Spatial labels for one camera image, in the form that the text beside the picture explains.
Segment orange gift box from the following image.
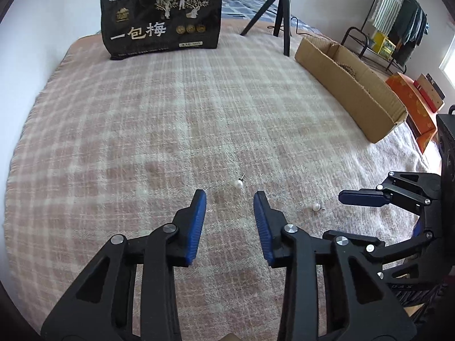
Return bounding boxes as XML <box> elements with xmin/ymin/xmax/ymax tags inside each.
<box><xmin>386</xmin><ymin>72</ymin><xmax>437</xmax><ymax>154</ymax></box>

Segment cardboard box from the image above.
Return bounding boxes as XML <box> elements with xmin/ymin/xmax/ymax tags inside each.
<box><xmin>295</xmin><ymin>36</ymin><xmax>408</xmax><ymax>143</ymax></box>

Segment pearl earring near gripper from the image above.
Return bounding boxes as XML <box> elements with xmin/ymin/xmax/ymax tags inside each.
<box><xmin>312</xmin><ymin>202</ymin><xmax>325</xmax><ymax>212</ymax></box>

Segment yellow green box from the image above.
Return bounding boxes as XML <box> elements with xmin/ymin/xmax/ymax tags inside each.
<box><xmin>373</xmin><ymin>32</ymin><xmax>396</xmax><ymax>59</ymax></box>

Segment pink plaid blanket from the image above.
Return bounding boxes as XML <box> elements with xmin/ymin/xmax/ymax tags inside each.
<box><xmin>5</xmin><ymin>21</ymin><xmax>430</xmax><ymax>340</ymax></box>

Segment black metal rack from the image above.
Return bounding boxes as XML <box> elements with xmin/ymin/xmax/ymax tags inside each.
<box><xmin>341</xmin><ymin>0</ymin><xmax>407</xmax><ymax>74</ymax></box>

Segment dark hanging clothes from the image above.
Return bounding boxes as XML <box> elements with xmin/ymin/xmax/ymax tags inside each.
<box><xmin>388</xmin><ymin>0</ymin><xmax>429</xmax><ymax>67</ymax></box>

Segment striped hanging cloth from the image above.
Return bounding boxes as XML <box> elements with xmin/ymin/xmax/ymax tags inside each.
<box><xmin>369</xmin><ymin>0</ymin><xmax>403</xmax><ymax>36</ymax></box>

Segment black tripod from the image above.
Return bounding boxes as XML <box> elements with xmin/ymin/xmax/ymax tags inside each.
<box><xmin>241</xmin><ymin>0</ymin><xmax>291</xmax><ymax>57</ymax></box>

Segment blue patterned bedsheet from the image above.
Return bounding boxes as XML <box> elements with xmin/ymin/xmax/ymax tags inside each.
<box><xmin>221</xmin><ymin>0</ymin><xmax>321</xmax><ymax>35</ymax></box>

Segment black snack bag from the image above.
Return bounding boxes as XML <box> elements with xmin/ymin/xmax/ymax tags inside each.
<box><xmin>100</xmin><ymin>0</ymin><xmax>222</xmax><ymax>60</ymax></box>

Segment pearl earring inside bracelet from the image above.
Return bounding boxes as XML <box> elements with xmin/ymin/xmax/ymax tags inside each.
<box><xmin>234</xmin><ymin>174</ymin><xmax>245</xmax><ymax>189</ymax></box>

